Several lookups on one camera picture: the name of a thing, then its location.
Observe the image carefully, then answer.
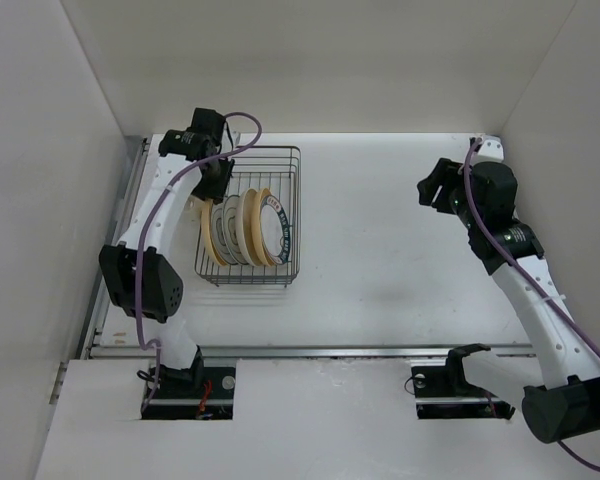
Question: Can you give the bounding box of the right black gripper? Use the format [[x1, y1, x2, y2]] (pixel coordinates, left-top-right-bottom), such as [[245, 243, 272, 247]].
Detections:
[[417, 157, 481, 230]]

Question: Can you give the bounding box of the yellow bear plate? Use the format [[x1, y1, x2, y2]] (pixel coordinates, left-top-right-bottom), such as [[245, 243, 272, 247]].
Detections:
[[200, 199, 227, 267]]

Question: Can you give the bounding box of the white plate green outline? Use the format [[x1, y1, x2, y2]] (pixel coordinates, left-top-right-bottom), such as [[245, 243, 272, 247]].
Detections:
[[211, 204, 238, 265]]

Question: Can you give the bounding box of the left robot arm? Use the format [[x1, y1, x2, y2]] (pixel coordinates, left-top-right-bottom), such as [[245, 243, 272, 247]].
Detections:
[[99, 108, 234, 397]]

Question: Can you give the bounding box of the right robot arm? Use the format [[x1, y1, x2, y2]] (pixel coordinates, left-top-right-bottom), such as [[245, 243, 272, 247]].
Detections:
[[417, 136, 600, 444]]

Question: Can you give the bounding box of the yellow plate in rack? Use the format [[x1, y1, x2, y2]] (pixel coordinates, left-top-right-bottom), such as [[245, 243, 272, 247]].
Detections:
[[251, 188, 273, 267]]

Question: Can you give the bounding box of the cream white plate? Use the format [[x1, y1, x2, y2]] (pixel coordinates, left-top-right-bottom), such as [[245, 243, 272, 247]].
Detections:
[[236, 188, 259, 266]]

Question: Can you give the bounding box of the white plate dark green band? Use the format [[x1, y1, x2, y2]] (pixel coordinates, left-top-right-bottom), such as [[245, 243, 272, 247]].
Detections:
[[261, 194, 291, 265]]

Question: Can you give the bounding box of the grey wire dish rack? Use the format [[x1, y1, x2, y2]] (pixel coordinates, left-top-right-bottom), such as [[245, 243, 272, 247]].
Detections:
[[194, 145, 301, 287]]

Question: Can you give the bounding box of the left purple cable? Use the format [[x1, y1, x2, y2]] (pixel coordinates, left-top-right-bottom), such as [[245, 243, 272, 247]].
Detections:
[[134, 111, 262, 416]]

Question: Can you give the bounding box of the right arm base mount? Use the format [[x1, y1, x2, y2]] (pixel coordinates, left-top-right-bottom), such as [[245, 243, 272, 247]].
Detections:
[[405, 364, 515, 420]]

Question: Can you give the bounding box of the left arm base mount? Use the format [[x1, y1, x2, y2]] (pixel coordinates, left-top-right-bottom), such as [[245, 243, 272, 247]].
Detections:
[[136, 366, 236, 421]]

